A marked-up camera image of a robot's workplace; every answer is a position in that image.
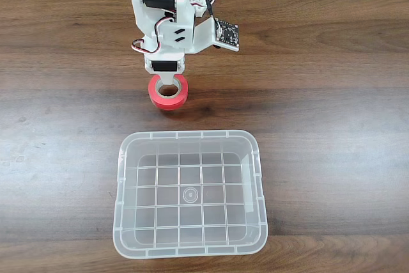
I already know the red tape roll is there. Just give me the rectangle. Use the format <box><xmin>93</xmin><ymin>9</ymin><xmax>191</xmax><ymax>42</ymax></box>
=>
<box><xmin>147</xmin><ymin>74</ymin><xmax>189</xmax><ymax>112</ymax></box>

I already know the clear plastic box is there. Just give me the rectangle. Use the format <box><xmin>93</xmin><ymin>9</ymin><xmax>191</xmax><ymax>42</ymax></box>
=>
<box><xmin>112</xmin><ymin>129</ymin><xmax>268</xmax><ymax>260</ymax></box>

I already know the tricolour servo wire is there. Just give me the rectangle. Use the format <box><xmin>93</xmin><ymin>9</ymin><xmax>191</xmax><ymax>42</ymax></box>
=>
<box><xmin>132</xmin><ymin>17</ymin><xmax>174</xmax><ymax>55</ymax></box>

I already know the wrist camera module on bracket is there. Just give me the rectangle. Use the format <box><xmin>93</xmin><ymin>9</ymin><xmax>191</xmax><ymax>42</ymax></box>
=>
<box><xmin>193</xmin><ymin>17</ymin><xmax>240</xmax><ymax>52</ymax></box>

